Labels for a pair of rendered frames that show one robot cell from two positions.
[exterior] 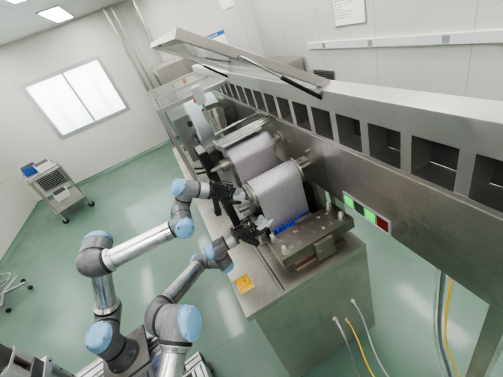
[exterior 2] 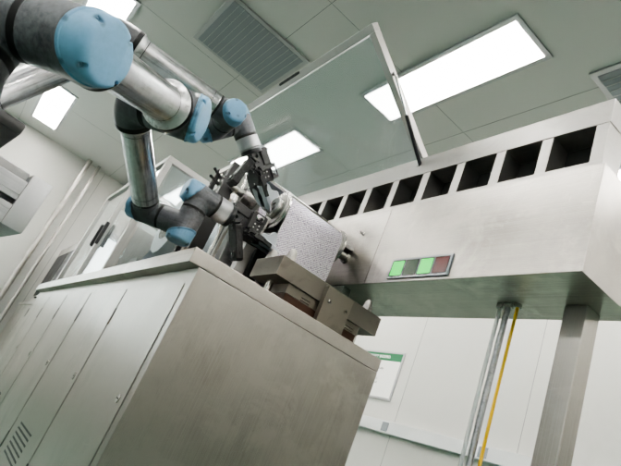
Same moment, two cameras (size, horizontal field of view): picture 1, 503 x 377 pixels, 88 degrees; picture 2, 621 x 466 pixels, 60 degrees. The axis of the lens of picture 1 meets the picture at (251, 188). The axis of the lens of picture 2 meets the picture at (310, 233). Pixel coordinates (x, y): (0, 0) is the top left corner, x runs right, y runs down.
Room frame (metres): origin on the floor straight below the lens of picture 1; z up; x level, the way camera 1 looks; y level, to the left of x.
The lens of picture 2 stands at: (-0.59, 0.37, 0.54)
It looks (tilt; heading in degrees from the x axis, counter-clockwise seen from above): 22 degrees up; 343
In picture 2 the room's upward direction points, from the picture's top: 24 degrees clockwise
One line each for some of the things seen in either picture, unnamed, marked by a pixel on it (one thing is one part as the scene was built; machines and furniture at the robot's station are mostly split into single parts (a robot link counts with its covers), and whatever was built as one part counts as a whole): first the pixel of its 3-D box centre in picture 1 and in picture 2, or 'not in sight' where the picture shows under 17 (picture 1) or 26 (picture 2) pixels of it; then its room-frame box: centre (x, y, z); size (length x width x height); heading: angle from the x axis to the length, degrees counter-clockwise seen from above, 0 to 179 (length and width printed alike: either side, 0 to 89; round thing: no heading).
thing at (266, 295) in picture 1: (227, 176); (146, 312); (1.98, 0.16, 0.88); 2.52 x 0.66 x 0.04; 11
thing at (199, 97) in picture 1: (197, 95); not in sight; (1.60, 0.09, 1.66); 0.07 x 0.07 x 0.10; 80
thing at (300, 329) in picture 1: (245, 214); (98, 409); (1.99, 0.14, 0.43); 2.52 x 0.64 x 0.86; 11
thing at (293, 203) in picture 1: (286, 209); (299, 263); (1.02, -0.12, 1.11); 0.23 x 0.01 x 0.18; 101
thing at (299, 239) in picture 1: (310, 233); (316, 298); (0.91, -0.18, 1.00); 0.40 x 0.16 x 0.06; 101
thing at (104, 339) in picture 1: (104, 338); not in sight; (0.80, 0.89, 0.98); 0.13 x 0.12 x 0.14; 8
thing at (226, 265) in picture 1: (221, 261); (179, 224); (0.95, 0.28, 1.01); 0.11 x 0.08 x 0.11; 63
